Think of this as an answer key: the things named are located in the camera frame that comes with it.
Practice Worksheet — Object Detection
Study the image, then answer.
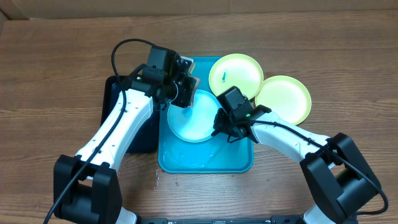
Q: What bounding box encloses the light blue plate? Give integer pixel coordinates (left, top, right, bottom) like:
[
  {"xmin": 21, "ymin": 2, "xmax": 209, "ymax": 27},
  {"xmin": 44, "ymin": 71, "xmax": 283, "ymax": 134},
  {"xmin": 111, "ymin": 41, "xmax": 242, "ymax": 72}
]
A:
[{"xmin": 167, "ymin": 90, "xmax": 221, "ymax": 143}]

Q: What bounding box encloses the yellow-green plate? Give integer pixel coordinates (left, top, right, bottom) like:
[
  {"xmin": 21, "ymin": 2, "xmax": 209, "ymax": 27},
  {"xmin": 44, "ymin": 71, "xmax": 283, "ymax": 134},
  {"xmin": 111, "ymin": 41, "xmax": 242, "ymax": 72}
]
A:
[
  {"xmin": 254, "ymin": 75, "xmax": 312, "ymax": 125},
  {"xmin": 208, "ymin": 54, "xmax": 264, "ymax": 100}
]

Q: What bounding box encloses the green and tan sponge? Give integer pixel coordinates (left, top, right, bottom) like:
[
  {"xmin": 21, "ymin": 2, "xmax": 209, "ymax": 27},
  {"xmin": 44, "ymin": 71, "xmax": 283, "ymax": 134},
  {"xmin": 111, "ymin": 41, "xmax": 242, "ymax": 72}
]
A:
[{"xmin": 188, "ymin": 76, "xmax": 200, "ymax": 107}]

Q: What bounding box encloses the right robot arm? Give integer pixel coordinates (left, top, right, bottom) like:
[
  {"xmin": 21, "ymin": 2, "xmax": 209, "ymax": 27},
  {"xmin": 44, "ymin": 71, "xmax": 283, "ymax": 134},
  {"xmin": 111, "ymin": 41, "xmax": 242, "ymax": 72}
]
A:
[{"xmin": 213, "ymin": 86, "xmax": 389, "ymax": 223}]

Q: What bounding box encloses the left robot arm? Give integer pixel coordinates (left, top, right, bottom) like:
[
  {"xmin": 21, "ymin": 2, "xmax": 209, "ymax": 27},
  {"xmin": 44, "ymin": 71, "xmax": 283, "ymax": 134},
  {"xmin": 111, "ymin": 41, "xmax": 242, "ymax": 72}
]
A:
[{"xmin": 44, "ymin": 45, "xmax": 199, "ymax": 224}]

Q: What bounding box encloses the teal plastic serving tray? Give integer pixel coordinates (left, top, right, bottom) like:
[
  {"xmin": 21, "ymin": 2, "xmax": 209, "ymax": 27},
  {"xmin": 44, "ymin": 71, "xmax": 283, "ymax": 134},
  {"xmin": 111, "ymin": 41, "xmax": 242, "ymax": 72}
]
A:
[{"xmin": 158, "ymin": 57, "xmax": 254, "ymax": 173}]

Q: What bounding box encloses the black plastic tray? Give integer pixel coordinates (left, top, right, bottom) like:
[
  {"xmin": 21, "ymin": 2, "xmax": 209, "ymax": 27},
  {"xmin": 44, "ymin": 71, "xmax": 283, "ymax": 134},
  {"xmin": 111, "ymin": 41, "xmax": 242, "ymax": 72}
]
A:
[{"xmin": 101, "ymin": 76, "xmax": 160, "ymax": 154}]

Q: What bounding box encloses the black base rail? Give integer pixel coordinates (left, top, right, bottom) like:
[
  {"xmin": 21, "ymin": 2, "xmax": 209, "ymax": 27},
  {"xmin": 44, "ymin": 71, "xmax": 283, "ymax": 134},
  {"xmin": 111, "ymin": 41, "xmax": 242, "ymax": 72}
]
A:
[{"xmin": 137, "ymin": 215, "xmax": 305, "ymax": 224}]

